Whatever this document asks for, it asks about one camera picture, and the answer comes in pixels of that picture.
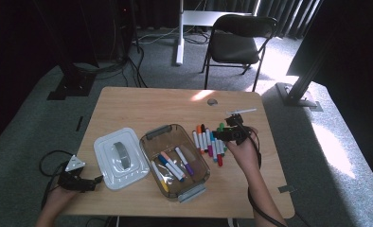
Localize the grey curtain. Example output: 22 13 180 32
257 0 321 41

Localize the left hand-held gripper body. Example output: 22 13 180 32
57 154 96 193

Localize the black curtain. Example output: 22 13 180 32
285 0 373 190

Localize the purple cap marker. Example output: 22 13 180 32
174 147 195 177

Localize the person's left hand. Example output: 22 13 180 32
45 187 81 211

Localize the blue cap marker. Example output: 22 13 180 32
157 154 186 183

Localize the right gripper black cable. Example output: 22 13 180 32
238 121 287 227

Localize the black floor cable bundle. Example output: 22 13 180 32
74 29 150 89

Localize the black stand with flat base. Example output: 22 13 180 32
32 0 98 101

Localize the black folding chair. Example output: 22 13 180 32
202 13 278 93

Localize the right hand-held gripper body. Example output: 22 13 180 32
224 108 258 146

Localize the grey tape piece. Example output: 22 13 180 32
277 184 297 194

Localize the yellow cap marker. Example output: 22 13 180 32
150 160 169 193

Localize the peach cap marker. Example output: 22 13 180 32
160 150 187 180

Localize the black metal post with base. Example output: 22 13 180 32
275 0 324 112

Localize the white box lid grey handle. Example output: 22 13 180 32
93 127 151 191

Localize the row of coloured markers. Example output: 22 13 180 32
191 122 228 167

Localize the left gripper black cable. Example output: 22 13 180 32
39 149 74 210

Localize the white desk frame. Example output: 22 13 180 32
174 0 261 66

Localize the person's right hand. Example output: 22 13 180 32
226 126 260 178

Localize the white floor cable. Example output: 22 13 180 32
133 26 180 45

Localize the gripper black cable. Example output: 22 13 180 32
39 149 74 210
238 121 287 227

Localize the clear brown storage box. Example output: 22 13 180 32
139 123 211 203

